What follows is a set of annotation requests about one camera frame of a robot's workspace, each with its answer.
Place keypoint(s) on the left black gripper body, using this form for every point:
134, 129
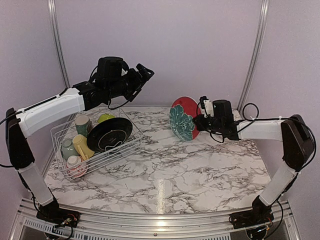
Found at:
131, 85

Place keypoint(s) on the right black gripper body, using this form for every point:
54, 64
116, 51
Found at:
214, 126

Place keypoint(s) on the red teal floral plate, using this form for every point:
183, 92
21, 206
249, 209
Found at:
181, 115

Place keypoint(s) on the black rimmed beige plate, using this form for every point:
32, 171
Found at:
109, 134

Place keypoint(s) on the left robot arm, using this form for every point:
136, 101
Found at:
111, 78

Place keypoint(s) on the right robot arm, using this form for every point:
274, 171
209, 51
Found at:
298, 142

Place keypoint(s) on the lime green bowl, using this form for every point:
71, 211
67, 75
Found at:
104, 117

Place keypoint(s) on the green patterned tall mug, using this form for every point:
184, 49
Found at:
83, 125

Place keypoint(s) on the yellow mug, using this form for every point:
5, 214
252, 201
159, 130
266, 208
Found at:
80, 144

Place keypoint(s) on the pale green cup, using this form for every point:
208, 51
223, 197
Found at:
67, 149

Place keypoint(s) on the pink white small bowl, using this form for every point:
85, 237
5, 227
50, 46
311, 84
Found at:
76, 166

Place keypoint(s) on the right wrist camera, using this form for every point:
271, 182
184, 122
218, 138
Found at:
206, 107

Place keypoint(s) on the white wire dish rack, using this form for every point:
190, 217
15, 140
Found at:
100, 159

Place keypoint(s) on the right aluminium frame post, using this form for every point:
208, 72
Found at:
260, 34

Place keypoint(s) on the aluminium frame post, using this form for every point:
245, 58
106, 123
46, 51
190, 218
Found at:
260, 34
57, 42

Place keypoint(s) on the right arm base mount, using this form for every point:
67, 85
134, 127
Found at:
258, 220

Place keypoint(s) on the left aluminium frame post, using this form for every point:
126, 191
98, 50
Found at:
57, 42

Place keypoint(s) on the front aluminium rail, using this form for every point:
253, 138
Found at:
107, 225

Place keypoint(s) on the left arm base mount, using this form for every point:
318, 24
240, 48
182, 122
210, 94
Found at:
60, 217

